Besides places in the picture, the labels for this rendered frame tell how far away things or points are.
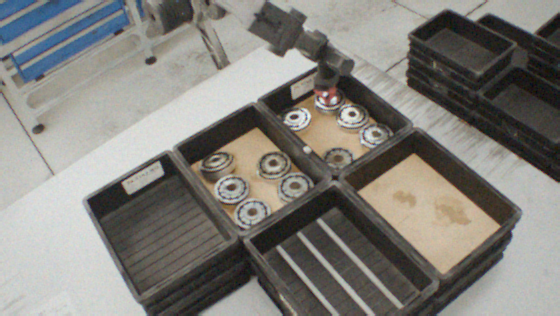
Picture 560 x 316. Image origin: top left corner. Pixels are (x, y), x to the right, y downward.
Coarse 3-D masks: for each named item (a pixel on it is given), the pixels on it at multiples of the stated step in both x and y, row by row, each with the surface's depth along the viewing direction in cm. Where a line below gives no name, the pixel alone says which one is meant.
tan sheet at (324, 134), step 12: (312, 96) 177; (312, 108) 174; (312, 120) 170; (324, 120) 169; (372, 120) 167; (312, 132) 167; (324, 132) 166; (336, 132) 166; (312, 144) 163; (324, 144) 163; (336, 144) 162; (348, 144) 162; (360, 156) 158
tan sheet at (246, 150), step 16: (256, 128) 171; (240, 144) 167; (256, 144) 166; (272, 144) 165; (240, 160) 163; (256, 160) 162; (224, 176) 159; (256, 176) 158; (256, 192) 154; (272, 192) 153; (224, 208) 151; (272, 208) 150
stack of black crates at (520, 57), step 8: (488, 16) 272; (496, 16) 269; (480, 24) 271; (488, 24) 276; (496, 24) 271; (504, 24) 267; (512, 24) 263; (504, 32) 270; (512, 32) 266; (520, 32) 261; (528, 32) 258; (512, 40) 269; (520, 40) 264; (528, 40) 260; (520, 48) 266; (528, 48) 263; (520, 56) 262; (512, 64) 244; (520, 64) 258
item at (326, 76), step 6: (318, 66) 160; (324, 66) 158; (318, 72) 162; (324, 72) 160; (330, 72) 160; (336, 72) 164; (318, 78) 163; (324, 78) 162; (330, 78) 162; (336, 78) 162; (318, 84) 162; (324, 84) 161; (330, 84) 161
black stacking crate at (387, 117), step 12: (312, 72) 171; (336, 84) 177; (348, 84) 170; (276, 96) 168; (288, 96) 171; (348, 96) 174; (360, 96) 167; (276, 108) 171; (372, 108) 164; (384, 108) 158; (384, 120) 162; (396, 120) 156; (384, 144) 149
